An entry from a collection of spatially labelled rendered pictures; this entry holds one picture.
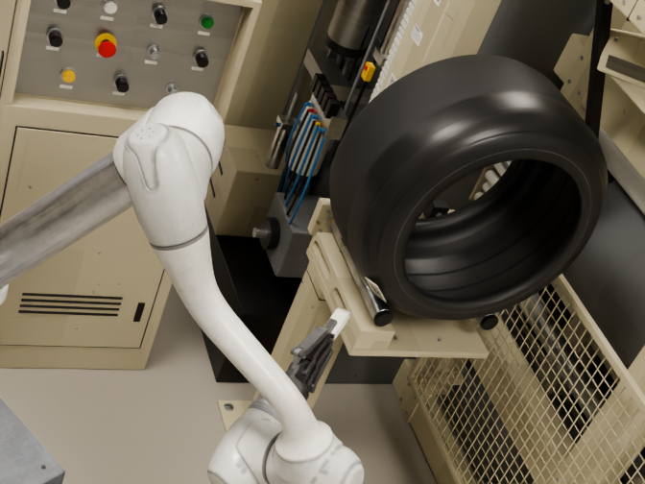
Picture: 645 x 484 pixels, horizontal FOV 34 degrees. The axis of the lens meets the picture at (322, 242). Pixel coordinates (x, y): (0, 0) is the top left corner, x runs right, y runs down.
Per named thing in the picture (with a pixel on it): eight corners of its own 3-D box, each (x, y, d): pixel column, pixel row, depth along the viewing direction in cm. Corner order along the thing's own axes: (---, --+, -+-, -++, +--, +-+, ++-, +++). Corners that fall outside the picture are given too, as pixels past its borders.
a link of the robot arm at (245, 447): (255, 434, 205) (309, 451, 197) (210, 498, 196) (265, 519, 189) (234, 399, 198) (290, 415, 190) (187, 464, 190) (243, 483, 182)
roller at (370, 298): (324, 223, 258) (338, 210, 256) (337, 230, 260) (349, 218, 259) (370, 323, 233) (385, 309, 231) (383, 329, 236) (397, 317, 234)
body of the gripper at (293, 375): (261, 380, 200) (287, 345, 205) (271, 406, 206) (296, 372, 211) (295, 393, 197) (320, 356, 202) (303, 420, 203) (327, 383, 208)
